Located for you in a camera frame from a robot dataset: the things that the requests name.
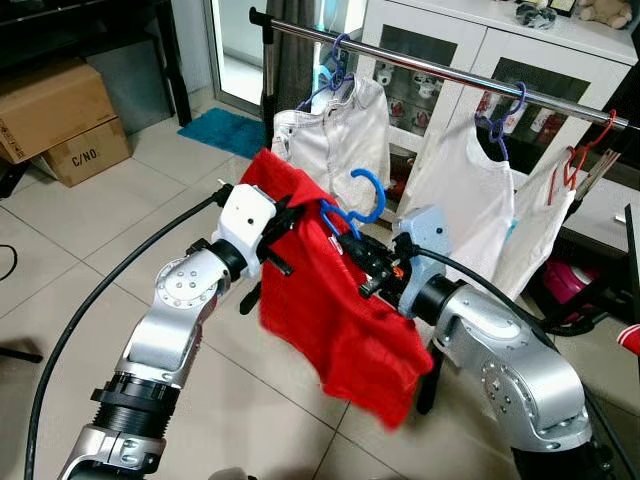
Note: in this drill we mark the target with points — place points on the white tank top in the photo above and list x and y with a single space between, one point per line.
455 190

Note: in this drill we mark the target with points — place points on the brown plush toy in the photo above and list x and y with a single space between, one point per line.
605 12

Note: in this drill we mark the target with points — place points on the glass sliding door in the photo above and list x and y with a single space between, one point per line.
235 50

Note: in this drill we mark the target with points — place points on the large plain cardboard box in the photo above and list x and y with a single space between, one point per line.
55 105

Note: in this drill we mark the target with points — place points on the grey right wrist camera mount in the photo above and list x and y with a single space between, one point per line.
420 240

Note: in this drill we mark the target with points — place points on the dark grey curtain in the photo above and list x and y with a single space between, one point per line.
292 60

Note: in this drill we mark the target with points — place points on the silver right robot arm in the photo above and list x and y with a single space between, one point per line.
510 370

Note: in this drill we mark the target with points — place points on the blue plastic hanger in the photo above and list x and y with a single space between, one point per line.
381 195

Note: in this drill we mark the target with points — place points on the pink plastic object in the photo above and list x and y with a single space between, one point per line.
568 282

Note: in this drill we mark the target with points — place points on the light cyan hanger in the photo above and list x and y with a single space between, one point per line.
322 80

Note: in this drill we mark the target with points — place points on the white printed garment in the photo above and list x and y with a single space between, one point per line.
535 230

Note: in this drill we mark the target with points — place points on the cardboard box printed C/NO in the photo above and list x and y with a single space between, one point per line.
90 155

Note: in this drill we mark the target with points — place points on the small grey object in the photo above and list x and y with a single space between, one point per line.
535 16

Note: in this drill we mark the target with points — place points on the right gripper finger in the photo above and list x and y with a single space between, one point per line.
340 228

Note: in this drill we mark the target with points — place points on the metal clothes rack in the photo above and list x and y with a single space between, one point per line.
430 67

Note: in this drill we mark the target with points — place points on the teal floor mat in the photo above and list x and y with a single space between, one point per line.
222 132

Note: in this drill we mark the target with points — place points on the purple hanger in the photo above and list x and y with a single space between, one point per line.
493 128
345 70

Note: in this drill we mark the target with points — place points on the white button jacket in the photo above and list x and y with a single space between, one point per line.
335 140

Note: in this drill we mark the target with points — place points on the red hanger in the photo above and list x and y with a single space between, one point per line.
608 125

